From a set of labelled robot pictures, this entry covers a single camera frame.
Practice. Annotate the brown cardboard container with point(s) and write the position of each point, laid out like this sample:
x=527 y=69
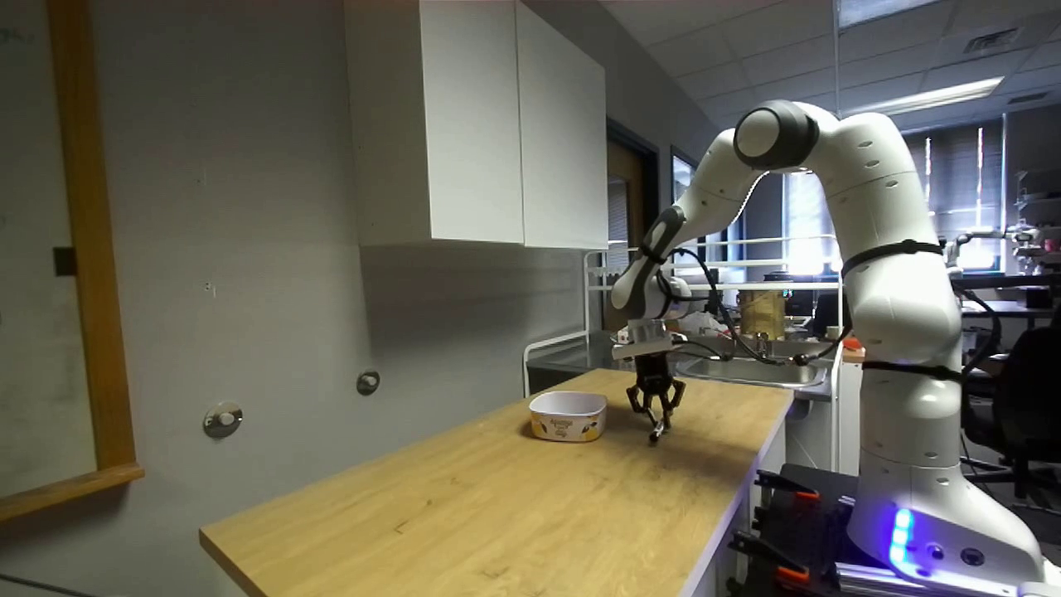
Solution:
x=764 y=317

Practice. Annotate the ceiling light panel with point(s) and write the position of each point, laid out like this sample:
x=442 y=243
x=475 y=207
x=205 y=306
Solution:
x=931 y=97

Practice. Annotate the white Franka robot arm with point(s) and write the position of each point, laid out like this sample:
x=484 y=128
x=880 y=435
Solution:
x=895 y=309

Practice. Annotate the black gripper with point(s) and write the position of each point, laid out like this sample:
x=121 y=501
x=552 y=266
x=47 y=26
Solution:
x=659 y=390

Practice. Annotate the wooden framed whiteboard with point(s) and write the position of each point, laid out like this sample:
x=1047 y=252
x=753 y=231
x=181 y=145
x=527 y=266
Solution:
x=94 y=275

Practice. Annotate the black orange clamp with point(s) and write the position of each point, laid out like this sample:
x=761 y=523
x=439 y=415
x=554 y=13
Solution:
x=797 y=519

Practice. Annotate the black office chair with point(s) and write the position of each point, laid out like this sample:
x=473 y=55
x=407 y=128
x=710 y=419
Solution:
x=1023 y=400

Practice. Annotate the white oval bowl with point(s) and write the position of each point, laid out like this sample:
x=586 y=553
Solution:
x=567 y=419

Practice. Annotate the white wall cabinet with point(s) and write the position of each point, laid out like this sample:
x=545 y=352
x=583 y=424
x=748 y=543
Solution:
x=484 y=119

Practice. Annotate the round metal wall knob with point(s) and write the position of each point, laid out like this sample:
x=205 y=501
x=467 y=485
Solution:
x=370 y=383
x=223 y=419

